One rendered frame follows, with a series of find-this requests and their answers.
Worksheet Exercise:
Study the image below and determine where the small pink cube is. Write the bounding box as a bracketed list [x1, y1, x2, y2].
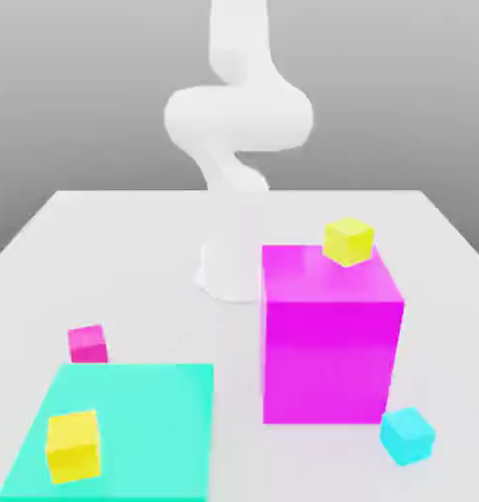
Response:
[67, 324, 109, 365]

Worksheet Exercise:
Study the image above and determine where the small yellow cube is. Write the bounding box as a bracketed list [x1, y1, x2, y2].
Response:
[321, 216, 376, 269]
[44, 409, 103, 486]

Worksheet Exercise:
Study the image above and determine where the large turquoise box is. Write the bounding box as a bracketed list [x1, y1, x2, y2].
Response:
[0, 363, 216, 502]

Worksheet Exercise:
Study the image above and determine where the large magenta box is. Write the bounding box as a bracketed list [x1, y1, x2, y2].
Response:
[261, 243, 406, 426]

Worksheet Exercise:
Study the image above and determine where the small cyan cube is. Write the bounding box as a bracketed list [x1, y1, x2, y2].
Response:
[379, 406, 437, 468]

